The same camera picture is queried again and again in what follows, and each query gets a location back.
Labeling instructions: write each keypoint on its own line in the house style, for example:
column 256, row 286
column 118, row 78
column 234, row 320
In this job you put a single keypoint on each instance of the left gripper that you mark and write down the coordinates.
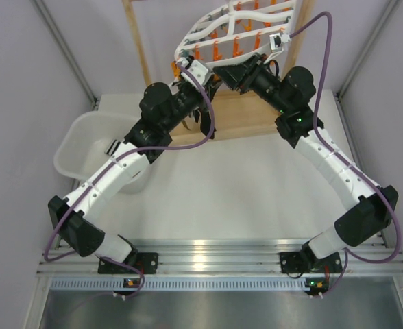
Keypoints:
column 211, row 88

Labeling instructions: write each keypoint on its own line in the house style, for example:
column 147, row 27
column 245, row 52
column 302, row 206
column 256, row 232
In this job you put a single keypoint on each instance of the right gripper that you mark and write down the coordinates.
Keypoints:
column 234, row 75

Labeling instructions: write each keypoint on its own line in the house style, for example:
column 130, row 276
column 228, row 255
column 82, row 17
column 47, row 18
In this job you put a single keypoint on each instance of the black sock white stripes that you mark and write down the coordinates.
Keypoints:
column 202, row 117

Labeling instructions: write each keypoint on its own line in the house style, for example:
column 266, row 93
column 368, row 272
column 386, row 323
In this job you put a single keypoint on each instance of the white clip hanger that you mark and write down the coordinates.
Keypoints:
column 235, row 31

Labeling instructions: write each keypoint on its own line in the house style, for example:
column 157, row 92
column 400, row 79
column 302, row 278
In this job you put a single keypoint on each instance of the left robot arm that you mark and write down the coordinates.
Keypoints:
column 74, row 216

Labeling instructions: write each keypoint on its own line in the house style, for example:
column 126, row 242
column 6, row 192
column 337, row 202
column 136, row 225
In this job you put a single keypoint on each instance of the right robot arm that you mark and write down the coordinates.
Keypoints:
column 369, row 207

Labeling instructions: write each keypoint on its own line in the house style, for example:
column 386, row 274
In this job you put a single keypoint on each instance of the wooden tray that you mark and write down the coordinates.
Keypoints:
column 239, row 116

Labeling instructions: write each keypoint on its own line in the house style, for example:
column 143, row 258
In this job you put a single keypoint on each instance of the beige sock with leaf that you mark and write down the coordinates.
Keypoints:
column 189, row 124

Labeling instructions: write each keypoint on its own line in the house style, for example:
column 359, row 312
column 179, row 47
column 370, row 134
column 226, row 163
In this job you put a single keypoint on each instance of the white plastic bin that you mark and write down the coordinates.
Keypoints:
column 82, row 152

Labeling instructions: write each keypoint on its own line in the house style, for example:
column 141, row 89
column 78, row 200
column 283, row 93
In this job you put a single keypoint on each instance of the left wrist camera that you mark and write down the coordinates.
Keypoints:
column 198, row 69

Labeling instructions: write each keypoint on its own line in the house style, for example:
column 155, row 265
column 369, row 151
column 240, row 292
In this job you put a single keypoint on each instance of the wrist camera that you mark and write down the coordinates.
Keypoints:
column 277, row 43
column 198, row 69

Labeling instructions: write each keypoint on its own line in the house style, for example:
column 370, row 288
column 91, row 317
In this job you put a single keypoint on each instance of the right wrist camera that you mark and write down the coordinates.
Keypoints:
column 277, row 43

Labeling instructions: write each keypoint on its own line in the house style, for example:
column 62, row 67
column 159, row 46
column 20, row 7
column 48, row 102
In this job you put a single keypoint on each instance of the left wooden post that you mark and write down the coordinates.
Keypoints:
column 136, row 35

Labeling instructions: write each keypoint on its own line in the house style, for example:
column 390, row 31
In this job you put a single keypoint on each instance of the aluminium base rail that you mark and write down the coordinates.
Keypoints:
column 212, row 265

